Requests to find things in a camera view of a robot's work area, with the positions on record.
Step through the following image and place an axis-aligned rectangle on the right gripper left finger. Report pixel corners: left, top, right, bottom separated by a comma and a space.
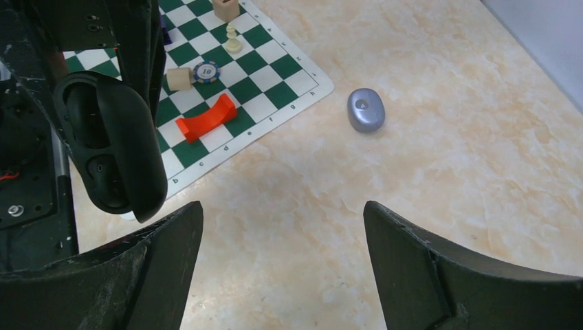
1, 201, 204, 329

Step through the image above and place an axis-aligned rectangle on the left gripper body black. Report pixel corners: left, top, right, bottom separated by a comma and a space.
1, 0, 166, 137

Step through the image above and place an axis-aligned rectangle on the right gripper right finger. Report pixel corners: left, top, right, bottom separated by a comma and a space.
363, 201, 582, 329

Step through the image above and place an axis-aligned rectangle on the purple small piece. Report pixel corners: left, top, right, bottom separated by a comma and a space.
159, 16, 172, 45

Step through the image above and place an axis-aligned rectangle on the small wooden cube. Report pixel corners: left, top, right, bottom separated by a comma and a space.
166, 67, 193, 91

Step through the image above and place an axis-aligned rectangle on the blue poker chip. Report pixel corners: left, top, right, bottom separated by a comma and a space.
193, 60, 221, 84

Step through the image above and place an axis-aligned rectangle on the orange rectangular block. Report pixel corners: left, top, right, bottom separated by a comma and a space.
175, 93, 238, 143

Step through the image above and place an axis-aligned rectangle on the wooden chess piece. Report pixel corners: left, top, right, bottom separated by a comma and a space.
212, 0, 241, 23

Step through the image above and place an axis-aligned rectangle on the cream chess pawn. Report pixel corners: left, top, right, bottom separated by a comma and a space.
224, 23, 243, 54

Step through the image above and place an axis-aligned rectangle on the green white chess mat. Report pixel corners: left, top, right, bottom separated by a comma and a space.
63, 0, 336, 200

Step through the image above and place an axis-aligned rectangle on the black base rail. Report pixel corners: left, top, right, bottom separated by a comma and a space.
1, 78, 79, 273

